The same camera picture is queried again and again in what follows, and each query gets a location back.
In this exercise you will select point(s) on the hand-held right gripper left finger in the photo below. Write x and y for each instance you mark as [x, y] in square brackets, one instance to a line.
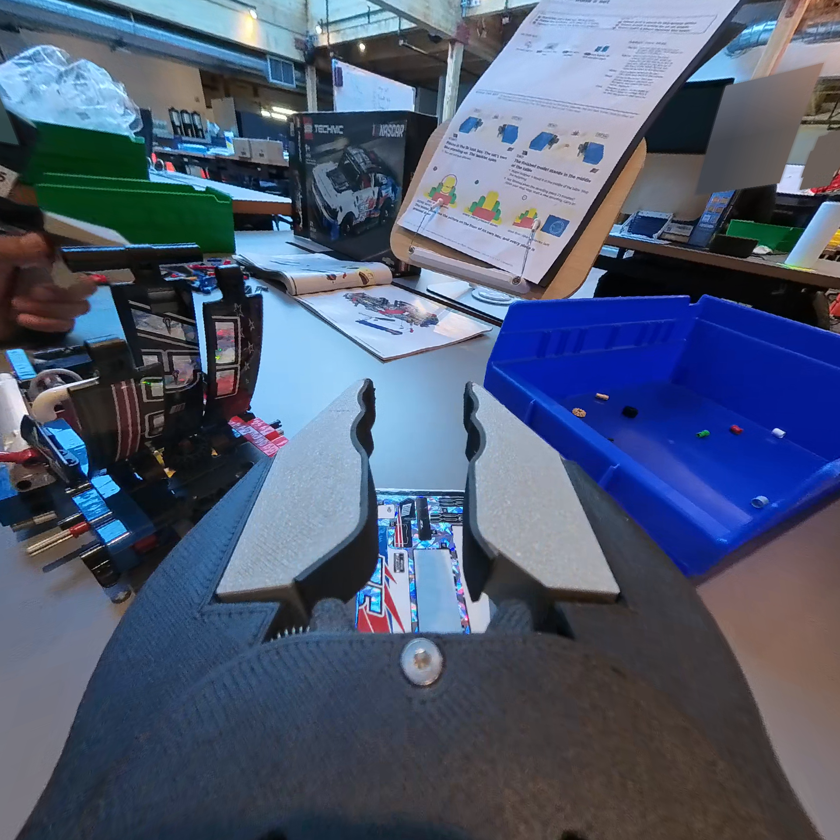
[302, 518]

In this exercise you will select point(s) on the white whiteboard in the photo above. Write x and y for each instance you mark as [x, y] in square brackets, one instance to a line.
[374, 88]

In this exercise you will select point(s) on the green plastic bin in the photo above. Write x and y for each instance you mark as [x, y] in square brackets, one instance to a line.
[85, 151]
[131, 216]
[768, 233]

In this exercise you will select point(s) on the white paper roll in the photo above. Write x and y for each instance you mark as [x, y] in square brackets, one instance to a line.
[814, 236]

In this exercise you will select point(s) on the black cardboard box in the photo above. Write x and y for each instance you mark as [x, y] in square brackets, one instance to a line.
[354, 184]

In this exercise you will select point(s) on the open instruction booklet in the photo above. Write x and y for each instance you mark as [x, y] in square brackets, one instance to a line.
[407, 334]

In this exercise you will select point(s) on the pile of loose toy bricks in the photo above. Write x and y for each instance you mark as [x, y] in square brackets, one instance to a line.
[203, 279]

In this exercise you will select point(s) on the blue plastic bin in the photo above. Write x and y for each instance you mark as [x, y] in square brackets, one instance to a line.
[558, 328]

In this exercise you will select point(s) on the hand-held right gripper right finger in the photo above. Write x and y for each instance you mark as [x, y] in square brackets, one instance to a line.
[538, 525]

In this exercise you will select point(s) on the toy brick vehicle model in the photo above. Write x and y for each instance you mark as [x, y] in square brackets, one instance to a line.
[164, 328]

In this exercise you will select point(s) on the background work table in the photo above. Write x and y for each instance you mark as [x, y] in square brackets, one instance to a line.
[689, 259]

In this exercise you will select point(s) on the printed instruction sheet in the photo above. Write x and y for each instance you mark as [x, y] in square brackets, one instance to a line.
[558, 98]

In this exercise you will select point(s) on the holographic sticker sheet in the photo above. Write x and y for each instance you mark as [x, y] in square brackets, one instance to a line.
[433, 590]

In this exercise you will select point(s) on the clear plastic bag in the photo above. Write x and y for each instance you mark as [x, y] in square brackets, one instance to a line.
[59, 85]

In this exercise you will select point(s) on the white blue brick panel assembly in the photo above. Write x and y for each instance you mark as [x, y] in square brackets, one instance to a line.
[13, 407]

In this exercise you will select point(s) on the grey desk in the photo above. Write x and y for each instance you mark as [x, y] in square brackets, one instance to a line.
[394, 367]

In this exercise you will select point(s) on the scattered small brick pieces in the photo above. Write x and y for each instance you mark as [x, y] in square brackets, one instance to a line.
[736, 430]

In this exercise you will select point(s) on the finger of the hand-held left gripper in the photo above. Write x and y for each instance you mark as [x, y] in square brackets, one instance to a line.
[72, 231]

